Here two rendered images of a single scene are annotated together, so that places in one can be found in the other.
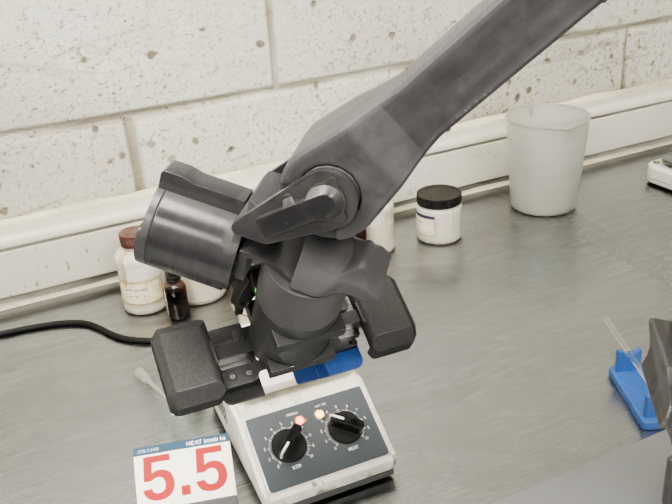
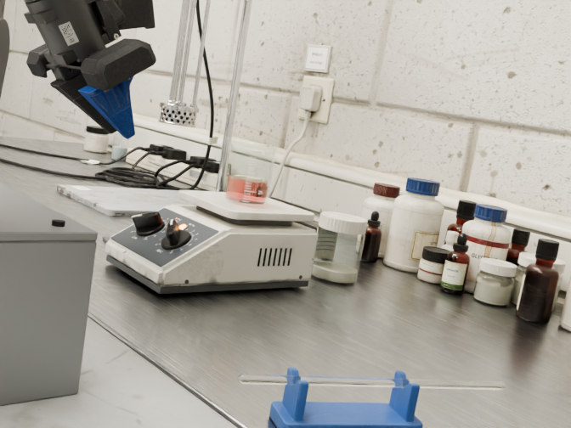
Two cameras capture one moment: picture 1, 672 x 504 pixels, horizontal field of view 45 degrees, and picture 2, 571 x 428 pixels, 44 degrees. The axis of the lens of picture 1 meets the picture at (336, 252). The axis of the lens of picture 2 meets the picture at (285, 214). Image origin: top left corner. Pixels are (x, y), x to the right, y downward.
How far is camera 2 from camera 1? 0.92 m
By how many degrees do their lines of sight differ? 69
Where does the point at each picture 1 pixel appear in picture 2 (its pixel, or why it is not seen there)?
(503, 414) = (273, 346)
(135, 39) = (504, 59)
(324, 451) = (151, 241)
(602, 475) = (15, 201)
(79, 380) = not seen: hidden behind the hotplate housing
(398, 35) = not seen: outside the picture
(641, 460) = (32, 211)
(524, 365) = (382, 369)
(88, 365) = not seen: hidden behind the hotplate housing
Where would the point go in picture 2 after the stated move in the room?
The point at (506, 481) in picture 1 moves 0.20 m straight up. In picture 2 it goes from (155, 333) to (188, 94)
